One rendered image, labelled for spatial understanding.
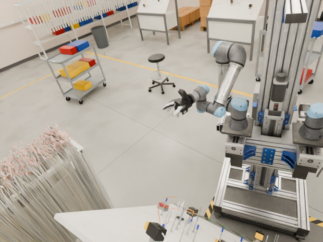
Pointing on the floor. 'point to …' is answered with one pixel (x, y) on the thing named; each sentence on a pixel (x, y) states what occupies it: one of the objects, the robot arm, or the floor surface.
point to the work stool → (159, 70)
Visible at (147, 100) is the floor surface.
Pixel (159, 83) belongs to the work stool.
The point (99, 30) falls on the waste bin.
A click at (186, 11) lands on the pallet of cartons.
